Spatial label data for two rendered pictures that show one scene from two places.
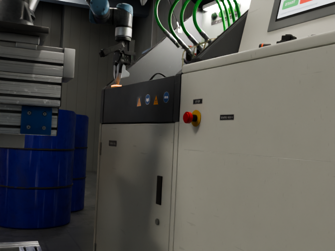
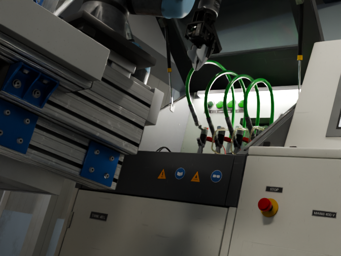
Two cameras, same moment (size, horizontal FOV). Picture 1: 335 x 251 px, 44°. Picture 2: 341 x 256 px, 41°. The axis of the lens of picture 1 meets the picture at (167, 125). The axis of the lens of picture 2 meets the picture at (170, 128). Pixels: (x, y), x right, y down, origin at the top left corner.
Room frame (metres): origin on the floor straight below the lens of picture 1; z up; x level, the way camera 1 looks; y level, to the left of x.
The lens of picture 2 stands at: (0.23, 0.62, 0.56)
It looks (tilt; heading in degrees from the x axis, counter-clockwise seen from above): 17 degrees up; 341
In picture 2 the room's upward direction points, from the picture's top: 14 degrees clockwise
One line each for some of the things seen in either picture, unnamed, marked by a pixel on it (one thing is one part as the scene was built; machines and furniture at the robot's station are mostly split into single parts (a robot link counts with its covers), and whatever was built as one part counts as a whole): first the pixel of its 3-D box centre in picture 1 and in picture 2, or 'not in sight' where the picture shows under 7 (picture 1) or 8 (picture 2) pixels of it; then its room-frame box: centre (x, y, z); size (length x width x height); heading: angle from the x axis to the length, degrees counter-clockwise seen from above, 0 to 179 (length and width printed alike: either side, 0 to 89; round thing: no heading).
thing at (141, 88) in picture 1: (137, 103); (153, 174); (1.69, 0.12, 0.87); 0.62 x 0.04 x 0.16; 31
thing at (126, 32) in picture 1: (123, 34); not in sight; (1.89, 0.22, 1.20); 0.08 x 0.08 x 0.05
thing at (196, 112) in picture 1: (190, 117); (266, 205); (1.28, -0.07, 0.80); 0.05 x 0.04 x 0.05; 31
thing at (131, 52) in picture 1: (123, 52); not in sight; (1.89, 0.22, 1.12); 0.09 x 0.08 x 0.12; 121
